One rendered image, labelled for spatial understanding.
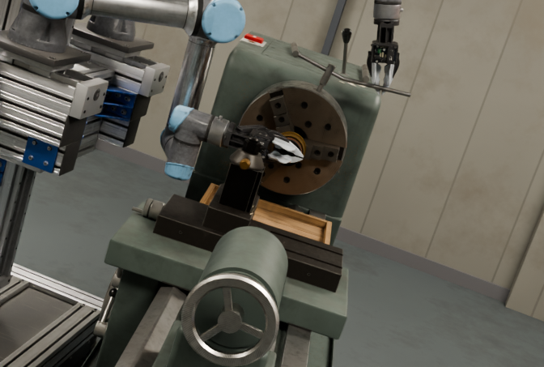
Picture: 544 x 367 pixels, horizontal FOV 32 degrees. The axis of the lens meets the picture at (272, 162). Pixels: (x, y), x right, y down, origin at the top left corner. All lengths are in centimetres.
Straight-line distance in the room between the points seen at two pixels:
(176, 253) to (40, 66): 70
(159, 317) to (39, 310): 141
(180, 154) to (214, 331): 112
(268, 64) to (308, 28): 261
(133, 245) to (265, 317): 62
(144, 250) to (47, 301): 135
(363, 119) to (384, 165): 265
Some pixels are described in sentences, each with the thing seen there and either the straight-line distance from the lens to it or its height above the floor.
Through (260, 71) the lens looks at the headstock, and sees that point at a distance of 280.
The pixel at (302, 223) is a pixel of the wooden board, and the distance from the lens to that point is 264.
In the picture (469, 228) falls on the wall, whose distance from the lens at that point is 549.
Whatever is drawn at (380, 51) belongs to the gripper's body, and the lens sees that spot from 261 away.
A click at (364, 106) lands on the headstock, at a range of 280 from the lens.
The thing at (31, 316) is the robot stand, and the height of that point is 21.
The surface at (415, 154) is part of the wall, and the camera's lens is 541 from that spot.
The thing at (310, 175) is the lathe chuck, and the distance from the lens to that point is 268.
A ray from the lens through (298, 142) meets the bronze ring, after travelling 254.
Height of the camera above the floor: 167
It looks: 14 degrees down
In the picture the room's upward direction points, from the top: 18 degrees clockwise
